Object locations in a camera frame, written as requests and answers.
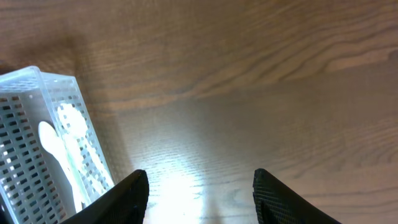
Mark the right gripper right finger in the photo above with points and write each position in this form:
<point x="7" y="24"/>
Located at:
<point x="277" y="203"/>

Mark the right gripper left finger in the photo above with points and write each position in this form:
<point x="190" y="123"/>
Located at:
<point x="125" y="203"/>

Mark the white plastic spoon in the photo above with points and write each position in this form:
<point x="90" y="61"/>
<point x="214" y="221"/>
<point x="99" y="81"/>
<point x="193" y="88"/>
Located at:
<point x="55" y="146"/>
<point x="84" y="151"/>

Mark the clear white plastic basket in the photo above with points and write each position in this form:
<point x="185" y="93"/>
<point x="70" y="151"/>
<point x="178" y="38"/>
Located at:
<point x="34" y="188"/>

